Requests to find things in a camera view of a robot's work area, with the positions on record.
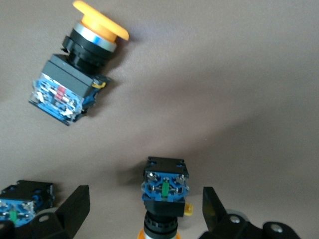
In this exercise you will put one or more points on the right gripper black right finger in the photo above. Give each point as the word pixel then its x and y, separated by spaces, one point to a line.
pixel 214 219

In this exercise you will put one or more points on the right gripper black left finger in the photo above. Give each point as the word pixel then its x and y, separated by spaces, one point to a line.
pixel 74 211

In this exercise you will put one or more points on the yellow push button green contact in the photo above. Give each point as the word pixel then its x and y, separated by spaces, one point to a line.
pixel 164 174

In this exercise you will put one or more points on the yellow push button red contact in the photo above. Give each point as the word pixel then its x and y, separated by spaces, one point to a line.
pixel 69 79

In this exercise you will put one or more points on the green mushroom push button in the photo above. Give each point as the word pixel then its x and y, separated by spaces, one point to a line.
pixel 25 191

